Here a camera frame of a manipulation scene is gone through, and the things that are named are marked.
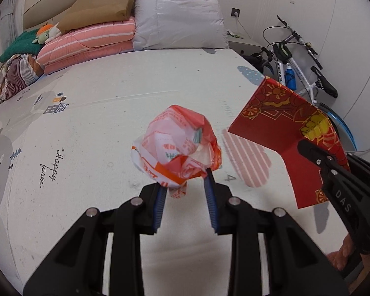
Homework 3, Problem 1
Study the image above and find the plaid striped blanket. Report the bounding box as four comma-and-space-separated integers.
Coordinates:
0, 53, 45, 101

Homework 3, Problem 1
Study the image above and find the white charging cable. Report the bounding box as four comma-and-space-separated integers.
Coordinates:
234, 17, 253, 39

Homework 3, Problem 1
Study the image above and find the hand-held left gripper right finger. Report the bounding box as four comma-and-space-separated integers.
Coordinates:
203, 168, 349, 296

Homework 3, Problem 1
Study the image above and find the brown cushion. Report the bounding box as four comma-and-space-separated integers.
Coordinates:
58, 0, 138, 34

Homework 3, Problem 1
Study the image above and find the pink striped quilt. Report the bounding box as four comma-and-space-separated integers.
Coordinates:
36, 17, 136, 75

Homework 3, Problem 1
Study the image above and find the white bicycle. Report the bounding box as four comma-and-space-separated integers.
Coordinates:
242, 15, 356, 151

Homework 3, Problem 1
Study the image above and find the person's right hand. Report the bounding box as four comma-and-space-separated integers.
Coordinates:
326, 235, 357, 271

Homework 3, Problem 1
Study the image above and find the black green frame bag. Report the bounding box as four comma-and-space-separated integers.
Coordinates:
273, 43, 293, 59

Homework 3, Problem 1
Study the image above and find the lavender pillow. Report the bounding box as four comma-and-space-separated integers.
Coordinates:
132, 0, 229, 51

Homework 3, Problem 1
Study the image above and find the grey curtain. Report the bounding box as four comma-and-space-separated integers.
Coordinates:
0, 0, 27, 37

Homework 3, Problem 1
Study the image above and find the red envelope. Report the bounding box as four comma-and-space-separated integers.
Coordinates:
227, 75, 351, 209

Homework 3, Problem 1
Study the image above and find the orange white plastic bag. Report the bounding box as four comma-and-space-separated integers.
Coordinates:
132, 105, 222, 199

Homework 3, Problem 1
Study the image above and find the orange green plush toy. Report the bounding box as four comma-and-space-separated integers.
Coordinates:
32, 21, 62, 44

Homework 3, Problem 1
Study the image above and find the grey nightstand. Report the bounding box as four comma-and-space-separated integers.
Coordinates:
228, 35, 267, 57

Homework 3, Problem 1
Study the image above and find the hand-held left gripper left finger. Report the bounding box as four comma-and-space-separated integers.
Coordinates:
23, 183, 168, 296

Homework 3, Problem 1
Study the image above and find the blue water bottle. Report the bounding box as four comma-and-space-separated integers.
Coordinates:
284, 65, 297, 90

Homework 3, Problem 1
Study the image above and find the green blanket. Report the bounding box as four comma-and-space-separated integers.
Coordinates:
0, 29, 42, 64

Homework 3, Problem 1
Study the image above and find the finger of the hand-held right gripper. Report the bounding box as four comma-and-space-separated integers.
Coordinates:
297, 139, 370, 201
345, 154, 370, 188

